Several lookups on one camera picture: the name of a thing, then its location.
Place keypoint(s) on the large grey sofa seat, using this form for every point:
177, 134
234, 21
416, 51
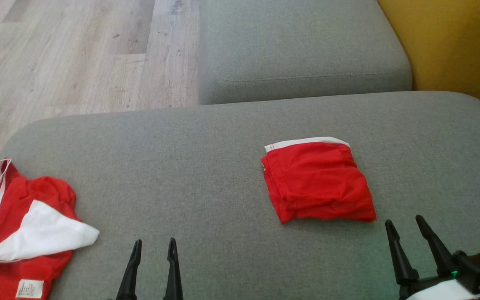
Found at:
181, 166

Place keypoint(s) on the folded red garment white band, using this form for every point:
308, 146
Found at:
315, 183

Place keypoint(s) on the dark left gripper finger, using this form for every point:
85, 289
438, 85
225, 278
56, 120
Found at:
173, 275
129, 279

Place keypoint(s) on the yellow sofa back cushion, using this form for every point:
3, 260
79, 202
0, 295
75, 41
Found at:
452, 50

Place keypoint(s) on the red white striped garment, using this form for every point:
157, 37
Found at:
11, 196

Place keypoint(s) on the dark white right gripper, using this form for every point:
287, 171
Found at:
473, 266

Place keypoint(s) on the light grey sofa seat cushion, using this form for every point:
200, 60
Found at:
298, 41

